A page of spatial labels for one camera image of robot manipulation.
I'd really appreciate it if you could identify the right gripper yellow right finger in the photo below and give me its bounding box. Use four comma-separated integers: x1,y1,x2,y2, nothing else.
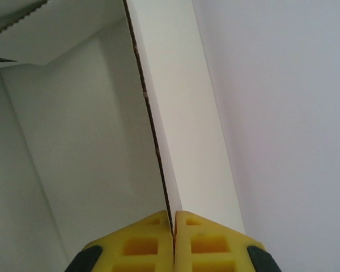
172,210,281,272

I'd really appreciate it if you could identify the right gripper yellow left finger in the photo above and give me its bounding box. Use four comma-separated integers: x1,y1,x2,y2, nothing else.
65,210,175,272

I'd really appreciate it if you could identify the white cardboard box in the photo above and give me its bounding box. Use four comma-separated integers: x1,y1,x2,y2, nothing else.
0,0,246,272

